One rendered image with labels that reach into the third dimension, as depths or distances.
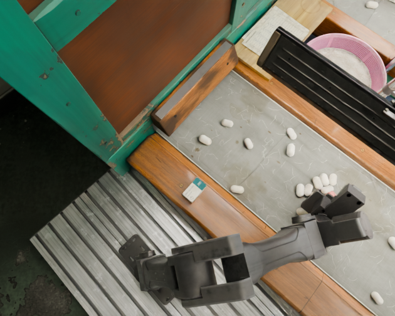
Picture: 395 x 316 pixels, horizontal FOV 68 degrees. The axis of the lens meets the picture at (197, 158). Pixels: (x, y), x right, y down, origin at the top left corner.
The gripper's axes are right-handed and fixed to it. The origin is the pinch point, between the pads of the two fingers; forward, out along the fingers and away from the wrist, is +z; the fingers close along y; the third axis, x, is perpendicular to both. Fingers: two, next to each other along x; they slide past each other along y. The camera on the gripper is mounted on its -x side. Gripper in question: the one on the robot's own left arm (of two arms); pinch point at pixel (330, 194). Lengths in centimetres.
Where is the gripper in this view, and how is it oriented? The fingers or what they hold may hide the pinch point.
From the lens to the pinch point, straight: 86.9
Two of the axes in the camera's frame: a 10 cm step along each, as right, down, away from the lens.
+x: -4.3, 6.7, 6.1
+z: 5.0, -3.9, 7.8
